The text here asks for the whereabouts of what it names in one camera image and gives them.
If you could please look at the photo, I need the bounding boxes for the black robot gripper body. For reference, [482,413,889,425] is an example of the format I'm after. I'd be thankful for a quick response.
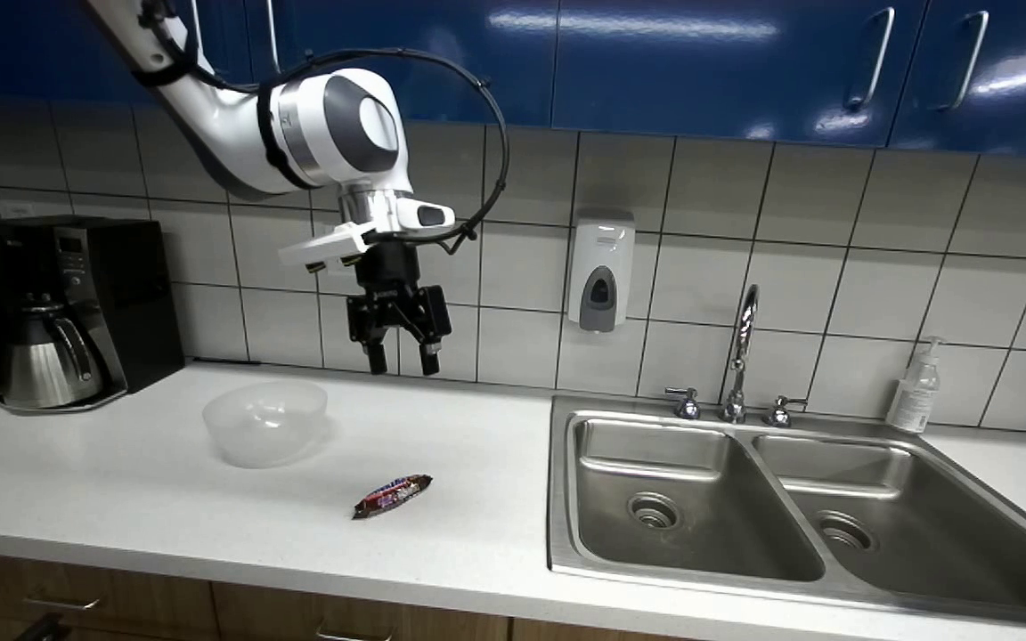
[354,239,425,317]

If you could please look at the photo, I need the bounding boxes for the brown snickers candy bar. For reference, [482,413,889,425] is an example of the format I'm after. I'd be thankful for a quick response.
[349,470,439,524]

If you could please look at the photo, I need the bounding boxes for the translucent white plastic bowl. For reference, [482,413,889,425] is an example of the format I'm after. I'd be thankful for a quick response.
[198,379,335,470]

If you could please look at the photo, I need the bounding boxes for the black drip coffee maker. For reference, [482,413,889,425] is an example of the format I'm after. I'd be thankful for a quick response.
[0,213,189,418]

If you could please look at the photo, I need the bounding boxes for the wooden drawer front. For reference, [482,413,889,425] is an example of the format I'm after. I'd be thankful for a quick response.
[212,576,516,641]
[0,545,217,641]

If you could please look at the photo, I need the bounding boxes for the chrome gooseneck faucet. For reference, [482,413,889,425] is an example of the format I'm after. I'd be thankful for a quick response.
[717,278,767,429]

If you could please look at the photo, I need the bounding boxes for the stainless steel double sink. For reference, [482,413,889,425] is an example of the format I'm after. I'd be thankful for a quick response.
[540,397,1026,629]

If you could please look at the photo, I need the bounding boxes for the stainless steel coffee carafe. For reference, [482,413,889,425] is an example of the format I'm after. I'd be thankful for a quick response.
[0,295,108,413]

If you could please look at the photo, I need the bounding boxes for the clear soap pump bottle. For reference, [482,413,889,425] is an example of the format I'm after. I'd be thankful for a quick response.
[884,337,945,438]

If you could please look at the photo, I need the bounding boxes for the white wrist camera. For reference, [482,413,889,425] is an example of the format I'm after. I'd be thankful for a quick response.
[274,187,461,273]

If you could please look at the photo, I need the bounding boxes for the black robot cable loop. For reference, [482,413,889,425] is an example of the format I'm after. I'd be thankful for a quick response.
[253,43,514,258]

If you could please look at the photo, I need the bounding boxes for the white wall soap dispenser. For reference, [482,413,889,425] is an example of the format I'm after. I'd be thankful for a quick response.
[564,213,639,337]

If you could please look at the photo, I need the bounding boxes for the chrome faucet handle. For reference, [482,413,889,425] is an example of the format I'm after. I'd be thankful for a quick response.
[665,386,708,425]
[761,392,811,431]

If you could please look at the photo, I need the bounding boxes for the blue wall cabinet row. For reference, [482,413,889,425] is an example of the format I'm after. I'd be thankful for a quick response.
[0,0,1026,163]

